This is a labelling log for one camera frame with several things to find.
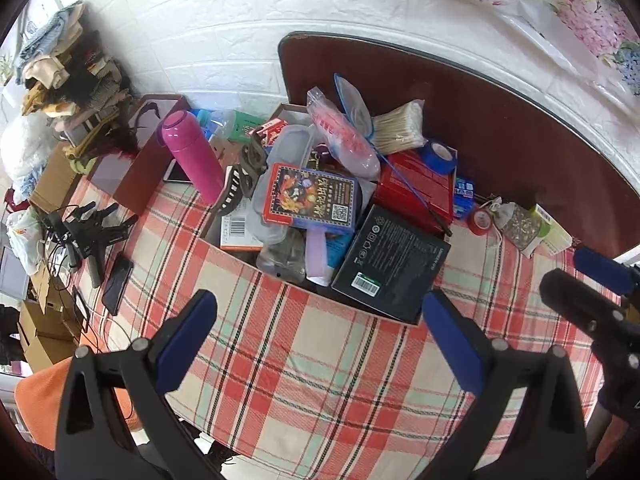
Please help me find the black ribbed band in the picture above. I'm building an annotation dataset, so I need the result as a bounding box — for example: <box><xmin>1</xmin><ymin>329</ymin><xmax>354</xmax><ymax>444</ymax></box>
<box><xmin>209</xmin><ymin>165</ymin><xmax>243</xmax><ymax>217</ymax></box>

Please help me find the red tape roll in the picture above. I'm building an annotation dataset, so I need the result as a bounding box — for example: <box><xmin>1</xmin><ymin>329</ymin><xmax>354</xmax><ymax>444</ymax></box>
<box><xmin>467</xmin><ymin>206</ymin><xmax>496</xmax><ymax>237</ymax></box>

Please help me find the clear plastic container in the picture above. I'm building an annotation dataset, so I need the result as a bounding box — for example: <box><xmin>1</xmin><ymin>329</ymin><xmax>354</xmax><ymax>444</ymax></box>
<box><xmin>250</xmin><ymin>124</ymin><xmax>317</xmax><ymax>253</ymax></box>

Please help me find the small blue packet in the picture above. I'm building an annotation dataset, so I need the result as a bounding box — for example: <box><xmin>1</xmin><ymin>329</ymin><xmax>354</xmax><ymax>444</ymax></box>
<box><xmin>452</xmin><ymin>176</ymin><xmax>475</xmax><ymax>217</ymax></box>

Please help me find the pile of clothes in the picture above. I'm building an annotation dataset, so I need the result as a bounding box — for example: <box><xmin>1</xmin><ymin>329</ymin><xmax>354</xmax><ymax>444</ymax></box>
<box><xmin>15</xmin><ymin>2</ymin><xmax>133</xmax><ymax>131</ymax></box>

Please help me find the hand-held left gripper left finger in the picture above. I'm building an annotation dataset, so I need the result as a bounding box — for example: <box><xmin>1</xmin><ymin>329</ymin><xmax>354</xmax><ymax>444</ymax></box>
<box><xmin>55</xmin><ymin>289</ymin><xmax>221</xmax><ymax>480</ymax></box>

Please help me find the pink thermos bottle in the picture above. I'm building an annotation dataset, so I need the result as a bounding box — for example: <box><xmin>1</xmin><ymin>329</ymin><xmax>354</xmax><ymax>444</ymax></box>
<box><xmin>160</xmin><ymin>110</ymin><xmax>226</xmax><ymax>205</ymax></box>

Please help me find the white printed medicine box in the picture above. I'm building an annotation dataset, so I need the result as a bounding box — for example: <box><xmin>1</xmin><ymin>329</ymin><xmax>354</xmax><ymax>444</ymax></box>
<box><xmin>219</xmin><ymin>199</ymin><xmax>263</xmax><ymax>252</ymax></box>

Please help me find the person's right forearm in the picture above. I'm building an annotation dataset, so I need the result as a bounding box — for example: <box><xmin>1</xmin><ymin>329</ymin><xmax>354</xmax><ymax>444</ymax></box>
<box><xmin>590</xmin><ymin>407</ymin><xmax>633</xmax><ymax>468</ymax></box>

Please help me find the orange cloth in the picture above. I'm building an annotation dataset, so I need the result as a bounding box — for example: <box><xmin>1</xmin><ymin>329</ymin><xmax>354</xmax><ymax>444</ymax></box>
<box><xmin>14</xmin><ymin>360</ymin><xmax>138</xmax><ymax>453</ymax></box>

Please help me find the zip bag with pink contents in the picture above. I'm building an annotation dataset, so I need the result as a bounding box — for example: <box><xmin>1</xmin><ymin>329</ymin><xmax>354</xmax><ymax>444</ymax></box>
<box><xmin>306</xmin><ymin>74</ymin><xmax>382</xmax><ymax>181</ymax></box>

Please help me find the white phone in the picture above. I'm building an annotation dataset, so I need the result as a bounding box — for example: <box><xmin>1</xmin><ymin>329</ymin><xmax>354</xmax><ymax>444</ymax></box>
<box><xmin>163</xmin><ymin>159</ymin><xmax>195</xmax><ymax>184</ymax></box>

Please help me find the white bag red print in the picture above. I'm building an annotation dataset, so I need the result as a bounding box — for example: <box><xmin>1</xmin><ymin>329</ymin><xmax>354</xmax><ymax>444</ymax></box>
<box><xmin>5</xmin><ymin>207</ymin><xmax>46</xmax><ymax>276</ymax></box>

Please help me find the clear bottle green label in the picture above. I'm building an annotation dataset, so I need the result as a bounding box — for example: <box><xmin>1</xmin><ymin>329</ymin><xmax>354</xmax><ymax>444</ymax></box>
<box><xmin>197</xmin><ymin>109</ymin><xmax>266</xmax><ymax>143</ymax></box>

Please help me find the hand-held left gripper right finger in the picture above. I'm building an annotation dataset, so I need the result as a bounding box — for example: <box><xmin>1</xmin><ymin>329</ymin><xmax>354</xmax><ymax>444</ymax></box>
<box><xmin>422</xmin><ymin>289</ymin><xmax>588</xmax><ymax>480</ymax></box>

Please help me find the colourful game card box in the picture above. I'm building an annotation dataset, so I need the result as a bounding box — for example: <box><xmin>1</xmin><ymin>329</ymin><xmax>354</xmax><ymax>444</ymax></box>
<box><xmin>261</xmin><ymin>162</ymin><xmax>362</xmax><ymax>233</ymax></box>

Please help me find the brown cardboard carton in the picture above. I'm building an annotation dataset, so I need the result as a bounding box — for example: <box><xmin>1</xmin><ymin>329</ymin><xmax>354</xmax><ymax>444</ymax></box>
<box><xmin>29</xmin><ymin>147</ymin><xmax>83</xmax><ymax>213</ymax></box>

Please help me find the black phone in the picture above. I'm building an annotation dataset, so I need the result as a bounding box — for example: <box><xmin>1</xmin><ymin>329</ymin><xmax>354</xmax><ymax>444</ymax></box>
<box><xmin>101</xmin><ymin>255</ymin><xmax>135</xmax><ymax>317</ymax></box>

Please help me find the brown paper gift bag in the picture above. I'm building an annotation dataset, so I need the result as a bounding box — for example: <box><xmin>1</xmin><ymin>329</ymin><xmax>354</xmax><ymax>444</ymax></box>
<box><xmin>87</xmin><ymin>94</ymin><xmax>193</xmax><ymax>217</ymax></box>

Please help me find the stack of cardboard cartons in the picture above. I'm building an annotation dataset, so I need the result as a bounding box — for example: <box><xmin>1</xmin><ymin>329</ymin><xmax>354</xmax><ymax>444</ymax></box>
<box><xmin>17</xmin><ymin>280</ymin><xmax>83</xmax><ymax>373</ymax></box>

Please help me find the mesh sachet bag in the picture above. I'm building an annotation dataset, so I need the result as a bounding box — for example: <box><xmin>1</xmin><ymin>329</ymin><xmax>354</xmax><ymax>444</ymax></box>
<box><xmin>487</xmin><ymin>197</ymin><xmax>542</xmax><ymax>259</ymax></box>

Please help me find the blue tape roll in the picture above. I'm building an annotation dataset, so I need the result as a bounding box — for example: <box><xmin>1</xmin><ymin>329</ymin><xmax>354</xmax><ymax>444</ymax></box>
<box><xmin>419</xmin><ymin>139</ymin><xmax>458</xmax><ymax>175</ymax></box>

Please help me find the black box with barcode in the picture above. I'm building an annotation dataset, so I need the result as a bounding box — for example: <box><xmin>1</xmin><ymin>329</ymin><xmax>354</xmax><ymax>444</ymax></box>
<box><xmin>331</xmin><ymin>204</ymin><xmax>452</xmax><ymax>324</ymax></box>

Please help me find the white green box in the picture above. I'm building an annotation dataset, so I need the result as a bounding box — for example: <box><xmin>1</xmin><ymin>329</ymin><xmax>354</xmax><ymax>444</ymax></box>
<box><xmin>530</xmin><ymin>203</ymin><xmax>573</xmax><ymax>254</ymax></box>

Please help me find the white plastic bag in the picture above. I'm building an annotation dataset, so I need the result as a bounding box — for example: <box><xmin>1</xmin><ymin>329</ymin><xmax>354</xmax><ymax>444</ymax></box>
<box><xmin>0</xmin><ymin>114</ymin><xmax>48</xmax><ymax>183</ymax></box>

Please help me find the red plaid tablecloth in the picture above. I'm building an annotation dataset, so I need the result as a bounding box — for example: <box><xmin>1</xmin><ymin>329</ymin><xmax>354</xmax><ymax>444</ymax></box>
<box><xmin>47</xmin><ymin>175</ymin><xmax>608</xmax><ymax>480</ymax></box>

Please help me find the red blue card box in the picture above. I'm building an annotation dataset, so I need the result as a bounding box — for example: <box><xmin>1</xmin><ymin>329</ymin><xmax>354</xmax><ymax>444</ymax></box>
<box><xmin>252</xmin><ymin>119</ymin><xmax>292</xmax><ymax>150</ymax></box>

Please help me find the dark red wooden board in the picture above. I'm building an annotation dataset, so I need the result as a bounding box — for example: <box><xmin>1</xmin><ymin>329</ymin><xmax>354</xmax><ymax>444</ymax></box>
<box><xmin>277</xmin><ymin>31</ymin><xmax>640</xmax><ymax>266</ymax></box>

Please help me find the floral cloth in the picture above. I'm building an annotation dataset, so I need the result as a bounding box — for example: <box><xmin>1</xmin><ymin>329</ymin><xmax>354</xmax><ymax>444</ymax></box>
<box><xmin>402</xmin><ymin>0</ymin><xmax>640</xmax><ymax>96</ymax></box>

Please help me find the thin blue stick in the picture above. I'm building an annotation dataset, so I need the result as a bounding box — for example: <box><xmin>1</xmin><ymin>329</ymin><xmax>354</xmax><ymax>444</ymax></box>
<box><xmin>380</xmin><ymin>154</ymin><xmax>453</xmax><ymax>237</ymax></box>

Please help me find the clear crumpled plastic bag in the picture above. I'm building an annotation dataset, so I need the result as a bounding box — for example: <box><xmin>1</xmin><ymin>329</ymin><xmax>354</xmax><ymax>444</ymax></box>
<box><xmin>256</xmin><ymin>230</ymin><xmax>307</xmax><ymax>283</ymax></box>

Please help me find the brown cardboard box container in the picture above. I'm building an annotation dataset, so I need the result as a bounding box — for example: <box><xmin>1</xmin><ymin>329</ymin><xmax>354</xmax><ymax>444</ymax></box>
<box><xmin>200</xmin><ymin>102</ymin><xmax>458</xmax><ymax>326</ymax></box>

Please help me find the bundle of cotton swabs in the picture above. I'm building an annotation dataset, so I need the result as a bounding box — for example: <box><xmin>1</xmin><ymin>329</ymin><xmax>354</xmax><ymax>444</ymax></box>
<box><xmin>372</xmin><ymin>100</ymin><xmax>430</xmax><ymax>156</ymax></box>

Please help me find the black hand-held device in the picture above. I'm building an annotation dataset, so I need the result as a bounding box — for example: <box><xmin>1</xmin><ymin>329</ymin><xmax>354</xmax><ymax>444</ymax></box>
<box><xmin>47</xmin><ymin>201</ymin><xmax>140</xmax><ymax>289</ymax></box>

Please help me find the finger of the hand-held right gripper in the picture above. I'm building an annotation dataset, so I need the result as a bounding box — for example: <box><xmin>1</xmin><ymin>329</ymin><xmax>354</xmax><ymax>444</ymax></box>
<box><xmin>540</xmin><ymin>269</ymin><xmax>626</xmax><ymax>343</ymax></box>
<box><xmin>572</xmin><ymin>246</ymin><xmax>640</xmax><ymax>296</ymax></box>

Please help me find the dark red fluffy item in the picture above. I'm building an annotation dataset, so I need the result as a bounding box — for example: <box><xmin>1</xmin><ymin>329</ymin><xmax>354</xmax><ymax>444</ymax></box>
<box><xmin>97</xmin><ymin>127</ymin><xmax>141</xmax><ymax>157</ymax></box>

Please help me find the lilac strap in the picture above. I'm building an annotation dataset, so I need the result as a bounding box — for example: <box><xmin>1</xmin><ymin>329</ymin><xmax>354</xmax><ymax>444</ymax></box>
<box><xmin>306</xmin><ymin>229</ymin><xmax>332</xmax><ymax>286</ymax></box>

